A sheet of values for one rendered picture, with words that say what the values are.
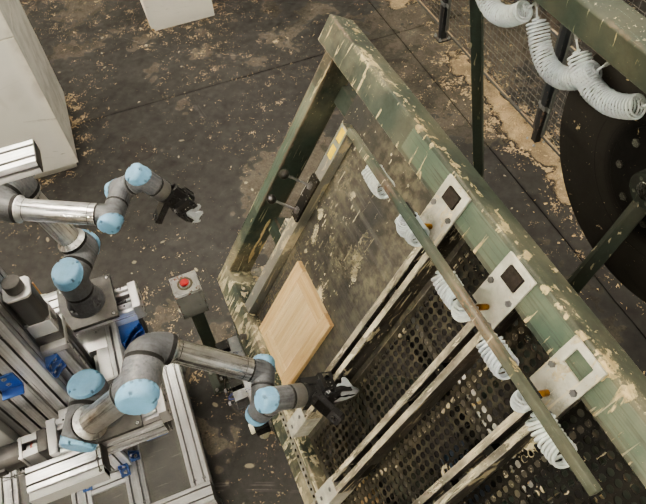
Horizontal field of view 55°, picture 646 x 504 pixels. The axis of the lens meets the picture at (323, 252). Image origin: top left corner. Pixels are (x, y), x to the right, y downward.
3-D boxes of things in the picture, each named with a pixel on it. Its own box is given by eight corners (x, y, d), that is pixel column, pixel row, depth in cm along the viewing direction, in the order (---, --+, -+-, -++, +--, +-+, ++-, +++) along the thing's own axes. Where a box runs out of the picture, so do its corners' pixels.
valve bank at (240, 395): (213, 358, 286) (202, 332, 267) (242, 347, 289) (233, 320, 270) (247, 457, 257) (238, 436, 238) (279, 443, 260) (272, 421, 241)
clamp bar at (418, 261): (300, 416, 234) (243, 425, 220) (477, 176, 164) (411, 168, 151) (310, 440, 228) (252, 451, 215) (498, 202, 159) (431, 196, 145)
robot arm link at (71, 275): (58, 301, 241) (43, 281, 230) (69, 273, 249) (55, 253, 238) (87, 302, 240) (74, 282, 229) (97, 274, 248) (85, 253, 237)
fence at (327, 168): (252, 303, 266) (244, 304, 264) (351, 124, 210) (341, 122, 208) (256, 312, 263) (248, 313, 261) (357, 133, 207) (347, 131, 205)
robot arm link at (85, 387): (117, 381, 219) (104, 363, 208) (109, 417, 211) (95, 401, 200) (83, 382, 220) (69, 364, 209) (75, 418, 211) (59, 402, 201)
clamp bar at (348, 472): (328, 484, 218) (269, 499, 204) (538, 251, 148) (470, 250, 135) (340, 511, 212) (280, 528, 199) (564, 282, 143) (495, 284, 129)
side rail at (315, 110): (246, 261, 284) (224, 261, 278) (354, 49, 219) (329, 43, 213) (250, 271, 280) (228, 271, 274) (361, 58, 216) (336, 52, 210)
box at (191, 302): (178, 300, 285) (168, 278, 271) (202, 291, 287) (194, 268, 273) (184, 320, 278) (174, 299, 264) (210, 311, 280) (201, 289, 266)
